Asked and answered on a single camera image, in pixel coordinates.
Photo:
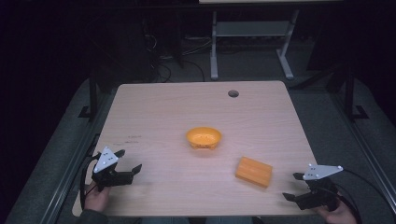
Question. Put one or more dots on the orange bowl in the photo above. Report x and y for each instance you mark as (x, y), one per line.
(204, 137)

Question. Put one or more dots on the orange ribbed block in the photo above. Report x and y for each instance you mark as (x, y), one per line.
(253, 171)

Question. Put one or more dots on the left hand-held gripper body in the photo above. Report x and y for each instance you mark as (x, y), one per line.
(107, 174)

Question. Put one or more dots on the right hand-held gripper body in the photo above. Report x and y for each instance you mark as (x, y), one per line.
(320, 194)

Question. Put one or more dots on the person's left hand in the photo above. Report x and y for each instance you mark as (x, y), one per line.
(97, 199)

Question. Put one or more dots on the aluminium floor rail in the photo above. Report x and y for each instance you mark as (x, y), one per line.
(68, 174)
(364, 143)

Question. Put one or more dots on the white metal desk frame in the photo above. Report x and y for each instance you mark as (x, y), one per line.
(252, 29)

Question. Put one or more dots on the black metal stand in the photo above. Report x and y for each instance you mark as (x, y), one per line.
(350, 93)
(92, 93)

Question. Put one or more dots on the person's right hand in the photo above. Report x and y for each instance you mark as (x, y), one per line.
(339, 215)

